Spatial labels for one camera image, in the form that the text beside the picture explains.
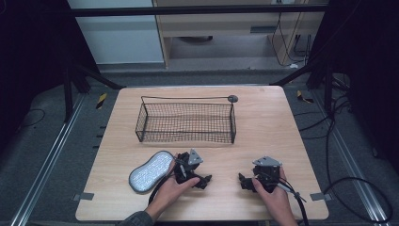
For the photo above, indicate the grey textured oval pad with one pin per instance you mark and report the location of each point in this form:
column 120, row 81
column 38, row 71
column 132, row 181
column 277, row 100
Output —
column 151, row 172

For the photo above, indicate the black curtain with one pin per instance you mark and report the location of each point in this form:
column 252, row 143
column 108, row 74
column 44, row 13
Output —
column 31, row 62
column 370, row 62

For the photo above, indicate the person's left hand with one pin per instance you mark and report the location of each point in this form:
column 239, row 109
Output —
column 171, row 194

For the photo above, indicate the white cabinet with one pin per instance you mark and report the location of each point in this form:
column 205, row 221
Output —
column 119, row 37

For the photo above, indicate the grey tape piece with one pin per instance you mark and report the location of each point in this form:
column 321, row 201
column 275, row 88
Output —
column 320, row 196
column 84, row 196

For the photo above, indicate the black horizontal frame bar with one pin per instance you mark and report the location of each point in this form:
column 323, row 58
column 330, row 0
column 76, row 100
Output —
column 188, row 10

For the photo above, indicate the aluminium floor rail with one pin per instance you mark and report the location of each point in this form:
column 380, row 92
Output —
column 354, row 175
column 47, row 163

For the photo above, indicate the yellow black tape piece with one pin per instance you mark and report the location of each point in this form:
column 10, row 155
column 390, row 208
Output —
column 101, row 101
column 301, row 96

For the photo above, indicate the person's right hand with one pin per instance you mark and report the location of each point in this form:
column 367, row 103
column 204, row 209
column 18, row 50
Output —
column 273, row 201

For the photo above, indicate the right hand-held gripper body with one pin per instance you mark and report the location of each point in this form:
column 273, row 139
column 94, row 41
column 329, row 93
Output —
column 267, row 171

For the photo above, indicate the black metal stand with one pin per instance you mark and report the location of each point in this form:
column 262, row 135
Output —
column 67, row 94
column 328, row 91

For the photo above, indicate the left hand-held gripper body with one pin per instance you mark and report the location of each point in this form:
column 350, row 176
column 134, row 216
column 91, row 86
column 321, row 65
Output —
column 189, row 163

